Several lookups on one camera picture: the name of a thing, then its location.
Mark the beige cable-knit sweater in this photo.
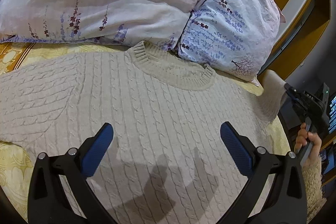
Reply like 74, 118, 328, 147
1, 42, 289, 223

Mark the fluffy cream sleeve forearm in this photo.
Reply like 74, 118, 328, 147
302, 157, 326, 223

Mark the person's right hand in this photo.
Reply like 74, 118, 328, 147
294, 123, 322, 167

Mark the lit screen device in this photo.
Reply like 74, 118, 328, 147
327, 93, 336, 133

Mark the yellow patterned bedspread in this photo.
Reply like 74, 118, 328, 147
1, 43, 290, 219

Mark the floral lavender pillow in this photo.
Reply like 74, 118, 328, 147
1, 0, 284, 81

